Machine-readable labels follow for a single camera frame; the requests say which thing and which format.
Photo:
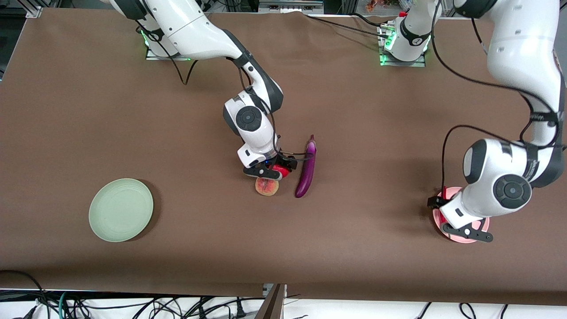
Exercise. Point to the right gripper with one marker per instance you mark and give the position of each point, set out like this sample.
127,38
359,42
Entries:
284,161

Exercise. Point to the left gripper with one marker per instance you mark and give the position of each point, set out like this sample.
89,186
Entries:
434,202

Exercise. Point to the red pomegranate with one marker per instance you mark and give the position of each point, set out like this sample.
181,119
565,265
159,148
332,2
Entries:
280,171

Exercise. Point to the purple eggplant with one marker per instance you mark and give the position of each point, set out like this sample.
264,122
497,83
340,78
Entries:
307,173

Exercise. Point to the peach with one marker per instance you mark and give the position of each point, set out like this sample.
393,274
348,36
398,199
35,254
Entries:
267,188

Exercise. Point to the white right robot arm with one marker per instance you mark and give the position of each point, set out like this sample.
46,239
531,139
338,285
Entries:
195,31

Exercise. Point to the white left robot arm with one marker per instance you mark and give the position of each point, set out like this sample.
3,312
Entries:
522,44

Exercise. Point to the pink plate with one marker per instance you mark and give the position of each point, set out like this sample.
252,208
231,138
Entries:
436,220

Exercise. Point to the brown table cloth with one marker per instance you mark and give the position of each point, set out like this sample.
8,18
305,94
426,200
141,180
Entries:
354,110

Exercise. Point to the black power plug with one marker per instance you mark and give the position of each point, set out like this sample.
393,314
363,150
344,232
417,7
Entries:
240,310

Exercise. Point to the green plate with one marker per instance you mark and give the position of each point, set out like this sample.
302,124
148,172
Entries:
120,210

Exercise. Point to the orange background objects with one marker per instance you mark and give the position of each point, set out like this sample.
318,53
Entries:
374,5

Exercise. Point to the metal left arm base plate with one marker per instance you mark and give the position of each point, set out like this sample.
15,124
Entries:
418,64

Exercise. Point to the metal frame rail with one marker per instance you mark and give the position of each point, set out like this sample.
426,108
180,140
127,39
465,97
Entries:
288,6

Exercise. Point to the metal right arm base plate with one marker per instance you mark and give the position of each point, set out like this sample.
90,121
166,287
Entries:
155,56

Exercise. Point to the aluminium frame corner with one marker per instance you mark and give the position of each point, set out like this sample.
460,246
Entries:
35,12

